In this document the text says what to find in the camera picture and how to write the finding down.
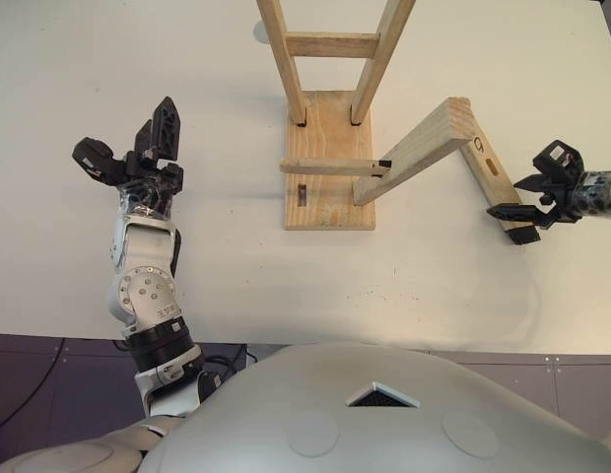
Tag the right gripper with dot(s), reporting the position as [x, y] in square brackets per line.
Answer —
[562, 202]

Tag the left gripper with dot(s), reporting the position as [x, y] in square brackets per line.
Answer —
[155, 184]

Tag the wooden cross bar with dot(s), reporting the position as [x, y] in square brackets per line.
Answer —
[330, 45]
[419, 148]

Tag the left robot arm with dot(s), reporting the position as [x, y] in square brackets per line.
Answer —
[145, 290]

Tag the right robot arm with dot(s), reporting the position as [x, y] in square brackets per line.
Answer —
[601, 193]

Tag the wooden seat board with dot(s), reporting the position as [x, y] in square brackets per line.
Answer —
[330, 140]

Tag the robot body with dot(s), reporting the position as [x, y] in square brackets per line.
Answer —
[335, 424]

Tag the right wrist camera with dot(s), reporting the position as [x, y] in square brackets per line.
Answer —
[557, 158]

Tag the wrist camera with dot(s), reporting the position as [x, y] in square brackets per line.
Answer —
[92, 158]
[557, 158]

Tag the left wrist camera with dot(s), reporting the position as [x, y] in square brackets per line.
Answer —
[92, 158]

